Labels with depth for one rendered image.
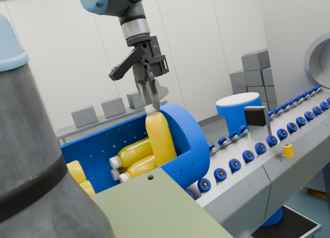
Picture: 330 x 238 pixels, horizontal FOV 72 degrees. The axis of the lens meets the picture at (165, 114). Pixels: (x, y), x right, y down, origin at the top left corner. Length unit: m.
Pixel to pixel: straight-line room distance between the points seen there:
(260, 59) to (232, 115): 2.46
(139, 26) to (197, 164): 0.42
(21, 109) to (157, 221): 0.16
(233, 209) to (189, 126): 0.33
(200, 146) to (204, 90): 3.95
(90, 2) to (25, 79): 0.40
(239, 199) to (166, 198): 0.60
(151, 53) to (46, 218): 0.56
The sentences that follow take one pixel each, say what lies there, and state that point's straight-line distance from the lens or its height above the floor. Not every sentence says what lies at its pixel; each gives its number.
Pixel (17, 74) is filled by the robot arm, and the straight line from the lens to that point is 0.19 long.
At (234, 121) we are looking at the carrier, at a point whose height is 0.92.
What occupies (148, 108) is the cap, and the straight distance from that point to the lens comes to 0.66.
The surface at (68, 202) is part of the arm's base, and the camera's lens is 0.20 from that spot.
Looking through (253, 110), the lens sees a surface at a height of 1.07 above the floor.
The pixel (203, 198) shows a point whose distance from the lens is 0.78.
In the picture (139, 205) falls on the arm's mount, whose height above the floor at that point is 1.21.
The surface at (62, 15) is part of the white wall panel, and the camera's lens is 4.13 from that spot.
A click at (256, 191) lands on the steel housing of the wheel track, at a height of 0.85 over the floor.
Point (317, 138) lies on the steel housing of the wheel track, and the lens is 1.26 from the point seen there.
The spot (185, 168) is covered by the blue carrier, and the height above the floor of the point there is 1.07.
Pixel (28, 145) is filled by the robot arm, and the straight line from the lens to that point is 0.18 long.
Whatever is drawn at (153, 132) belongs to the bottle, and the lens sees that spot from 0.66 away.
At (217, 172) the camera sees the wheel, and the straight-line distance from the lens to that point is 0.80.
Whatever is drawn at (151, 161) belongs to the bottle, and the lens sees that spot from 0.73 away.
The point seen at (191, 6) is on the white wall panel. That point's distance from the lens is 4.73.
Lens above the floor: 1.36
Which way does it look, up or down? 11 degrees down
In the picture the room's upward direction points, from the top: 16 degrees counter-clockwise
